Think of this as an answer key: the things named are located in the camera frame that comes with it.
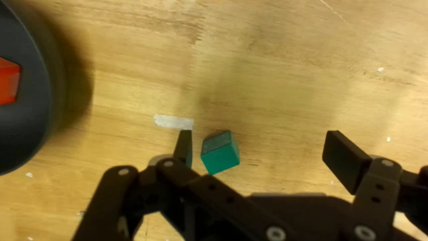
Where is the black bowl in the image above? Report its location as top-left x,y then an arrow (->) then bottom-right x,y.
0,0 -> 68,177

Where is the red orange block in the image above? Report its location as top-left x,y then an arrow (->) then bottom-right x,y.
0,57 -> 23,108

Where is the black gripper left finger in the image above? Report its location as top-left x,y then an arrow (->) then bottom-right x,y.
71,129 -> 291,241

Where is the white tape strip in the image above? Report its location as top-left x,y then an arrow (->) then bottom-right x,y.
152,114 -> 195,132

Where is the green cube block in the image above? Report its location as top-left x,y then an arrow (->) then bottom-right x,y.
199,130 -> 242,177

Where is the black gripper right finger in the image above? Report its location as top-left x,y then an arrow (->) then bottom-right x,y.
321,130 -> 428,241

